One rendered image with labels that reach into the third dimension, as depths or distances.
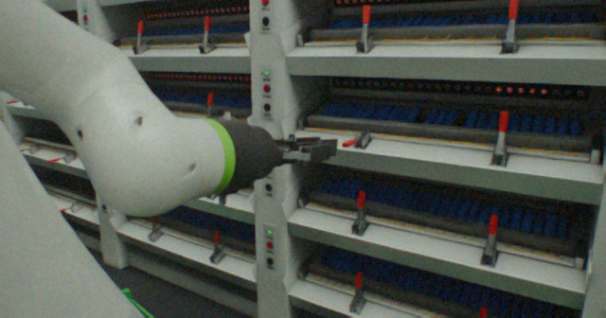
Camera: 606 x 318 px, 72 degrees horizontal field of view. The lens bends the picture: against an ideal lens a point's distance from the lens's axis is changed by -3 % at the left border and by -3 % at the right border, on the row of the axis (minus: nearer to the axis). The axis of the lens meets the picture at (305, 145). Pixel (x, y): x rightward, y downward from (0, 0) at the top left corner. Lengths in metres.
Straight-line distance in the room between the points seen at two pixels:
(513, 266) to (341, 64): 0.50
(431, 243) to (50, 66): 0.73
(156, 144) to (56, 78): 0.12
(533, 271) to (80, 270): 0.76
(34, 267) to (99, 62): 0.29
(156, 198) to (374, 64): 0.55
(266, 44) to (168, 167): 0.60
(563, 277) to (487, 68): 0.39
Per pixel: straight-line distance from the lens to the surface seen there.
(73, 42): 0.47
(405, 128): 0.89
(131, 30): 1.53
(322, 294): 1.08
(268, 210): 1.04
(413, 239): 0.92
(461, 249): 0.90
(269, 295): 1.15
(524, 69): 0.78
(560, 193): 0.82
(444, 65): 0.81
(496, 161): 0.82
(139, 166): 0.41
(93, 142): 0.44
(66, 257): 0.25
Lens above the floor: 0.72
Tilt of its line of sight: 12 degrees down
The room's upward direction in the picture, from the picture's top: straight up
